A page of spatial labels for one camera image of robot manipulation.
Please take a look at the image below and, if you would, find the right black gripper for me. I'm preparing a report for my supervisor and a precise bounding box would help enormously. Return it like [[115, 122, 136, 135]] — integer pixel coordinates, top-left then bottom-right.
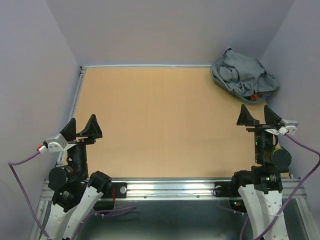
[[236, 103, 283, 163]]

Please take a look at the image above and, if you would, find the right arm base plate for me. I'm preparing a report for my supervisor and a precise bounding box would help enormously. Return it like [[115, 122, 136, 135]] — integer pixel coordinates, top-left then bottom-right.
[[212, 181, 239, 198]]

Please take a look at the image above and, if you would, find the aluminium back rail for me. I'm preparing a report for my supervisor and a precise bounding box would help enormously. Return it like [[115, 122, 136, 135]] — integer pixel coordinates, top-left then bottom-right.
[[80, 64, 211, 70]]

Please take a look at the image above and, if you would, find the teal plastic basket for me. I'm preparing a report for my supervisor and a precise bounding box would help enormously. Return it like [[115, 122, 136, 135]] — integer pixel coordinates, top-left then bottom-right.
[[210, 65, 276, 105]]

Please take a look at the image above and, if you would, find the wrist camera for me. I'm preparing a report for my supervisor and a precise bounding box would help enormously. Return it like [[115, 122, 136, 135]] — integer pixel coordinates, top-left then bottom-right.
[[36, 133, 68, 154], [265, 118, 299, 136]]

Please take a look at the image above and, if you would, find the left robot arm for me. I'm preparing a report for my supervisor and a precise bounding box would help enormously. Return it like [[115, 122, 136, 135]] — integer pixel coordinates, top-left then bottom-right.
[[44, 114, 112, 240]]

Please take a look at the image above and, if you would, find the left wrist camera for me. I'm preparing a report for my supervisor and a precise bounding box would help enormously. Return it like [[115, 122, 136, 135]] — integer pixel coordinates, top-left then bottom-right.
[[36, 133, 68, 154]]

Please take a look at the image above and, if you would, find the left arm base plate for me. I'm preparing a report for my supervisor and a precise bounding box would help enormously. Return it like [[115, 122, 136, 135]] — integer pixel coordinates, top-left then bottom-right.
[[101, 181, 128, 199]]

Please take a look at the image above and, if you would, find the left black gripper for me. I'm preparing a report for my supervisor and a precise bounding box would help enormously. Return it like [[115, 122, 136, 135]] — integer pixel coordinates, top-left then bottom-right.
[[61, 112, 103, 178]]

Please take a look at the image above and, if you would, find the grey long sleeve shirt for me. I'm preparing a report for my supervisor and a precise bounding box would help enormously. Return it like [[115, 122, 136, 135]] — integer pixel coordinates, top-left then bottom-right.
[[210, 48, 280, 98]]

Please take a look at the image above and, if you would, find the plaid long sleeve shirt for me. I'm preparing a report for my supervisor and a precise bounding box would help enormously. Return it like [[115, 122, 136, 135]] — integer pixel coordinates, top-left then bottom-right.
[[246, 91, 271, 102]]

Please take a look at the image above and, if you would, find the aluminium front rail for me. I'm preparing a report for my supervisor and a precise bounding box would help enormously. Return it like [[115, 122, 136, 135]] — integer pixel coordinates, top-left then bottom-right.
[[39, 177, 308, 201]]

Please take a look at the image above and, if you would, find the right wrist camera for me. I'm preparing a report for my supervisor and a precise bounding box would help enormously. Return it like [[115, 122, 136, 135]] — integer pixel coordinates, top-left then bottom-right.
[[265, 118, 299, 136]]

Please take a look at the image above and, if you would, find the aluminium rail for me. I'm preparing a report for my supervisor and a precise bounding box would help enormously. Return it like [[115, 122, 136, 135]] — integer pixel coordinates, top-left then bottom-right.
[[39, 177, 308, 201], [80, 64, 211, 70]]

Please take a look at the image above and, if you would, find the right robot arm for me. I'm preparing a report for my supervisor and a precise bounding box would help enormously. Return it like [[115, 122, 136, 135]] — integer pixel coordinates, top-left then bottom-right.
[[230, 104, 292, 240]]

